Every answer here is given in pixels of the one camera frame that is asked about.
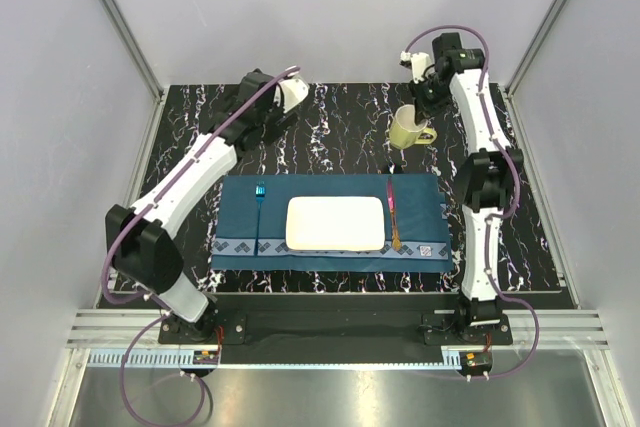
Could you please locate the yellow-green ceramic mug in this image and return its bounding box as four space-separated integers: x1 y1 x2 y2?
388 104 437 150

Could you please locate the blue fork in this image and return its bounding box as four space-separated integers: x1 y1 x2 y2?
253 181 266 256

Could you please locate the white rectangular plate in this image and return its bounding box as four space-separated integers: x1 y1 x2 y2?
285 196 386 253

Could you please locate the blue cloth placemat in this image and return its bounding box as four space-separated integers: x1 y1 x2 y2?
212 173 453 273

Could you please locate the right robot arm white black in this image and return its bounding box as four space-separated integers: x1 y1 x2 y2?
403 25 523 344

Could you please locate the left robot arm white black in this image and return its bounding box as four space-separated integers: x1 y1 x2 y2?
101 66 309 343

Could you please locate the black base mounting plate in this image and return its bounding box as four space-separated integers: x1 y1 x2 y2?
159 294 513 346

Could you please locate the left connector box black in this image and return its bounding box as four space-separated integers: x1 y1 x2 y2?
193 347 221 366

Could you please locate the right connector box orange black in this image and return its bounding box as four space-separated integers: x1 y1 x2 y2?
460 350 493 377

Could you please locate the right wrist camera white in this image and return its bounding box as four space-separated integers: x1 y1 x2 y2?
400 51 434 84

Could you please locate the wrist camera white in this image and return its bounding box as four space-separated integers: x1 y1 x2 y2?
276 74 309 114
400 51 434 84

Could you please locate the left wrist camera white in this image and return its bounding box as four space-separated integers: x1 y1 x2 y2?
276 74 309 114

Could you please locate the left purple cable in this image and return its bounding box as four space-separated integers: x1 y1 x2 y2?
100 65 302 423

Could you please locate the left aluminium frame post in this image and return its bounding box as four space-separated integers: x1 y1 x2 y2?
99 0 164 101

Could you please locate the aluminium frame post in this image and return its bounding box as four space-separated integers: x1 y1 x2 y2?
99 0 164 101
505 0 570 96

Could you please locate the right aluminium frame post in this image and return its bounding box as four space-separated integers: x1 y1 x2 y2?
505 0 570 96

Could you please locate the aluminium front frame rail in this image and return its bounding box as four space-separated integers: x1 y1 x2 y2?
66 309 609 350

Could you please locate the white slotted cable duct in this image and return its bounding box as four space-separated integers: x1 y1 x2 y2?
87 349 493 369

